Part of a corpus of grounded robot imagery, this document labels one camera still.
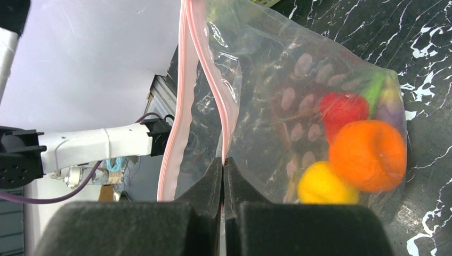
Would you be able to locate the clear zip top bag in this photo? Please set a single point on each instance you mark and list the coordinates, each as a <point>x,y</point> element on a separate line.
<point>249,86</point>

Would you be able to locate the green leafy vegetable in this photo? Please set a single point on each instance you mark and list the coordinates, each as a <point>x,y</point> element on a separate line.
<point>372,90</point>

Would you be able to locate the purple eggplant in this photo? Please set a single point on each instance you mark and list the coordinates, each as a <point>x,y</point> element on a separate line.
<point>390,107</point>

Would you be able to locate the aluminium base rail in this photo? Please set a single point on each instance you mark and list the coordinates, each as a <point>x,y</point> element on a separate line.
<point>161,98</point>

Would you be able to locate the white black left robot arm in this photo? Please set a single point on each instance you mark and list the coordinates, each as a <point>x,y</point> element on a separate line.
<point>74,77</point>

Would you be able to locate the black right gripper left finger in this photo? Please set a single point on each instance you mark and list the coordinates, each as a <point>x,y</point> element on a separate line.
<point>189,225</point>

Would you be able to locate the cream perforated plastic basket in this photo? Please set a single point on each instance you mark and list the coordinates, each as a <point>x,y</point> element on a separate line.
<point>266,3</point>

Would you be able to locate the orange fruit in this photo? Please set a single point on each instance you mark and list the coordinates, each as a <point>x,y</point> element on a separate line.
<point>370,155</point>

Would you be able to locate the yellow lemon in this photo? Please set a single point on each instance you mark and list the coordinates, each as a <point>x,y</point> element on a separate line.
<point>320,185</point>

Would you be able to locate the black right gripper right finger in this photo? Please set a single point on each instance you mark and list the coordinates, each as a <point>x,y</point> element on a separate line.
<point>256,226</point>

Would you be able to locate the red pepper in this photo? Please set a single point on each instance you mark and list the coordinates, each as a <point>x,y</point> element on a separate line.
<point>340,108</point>

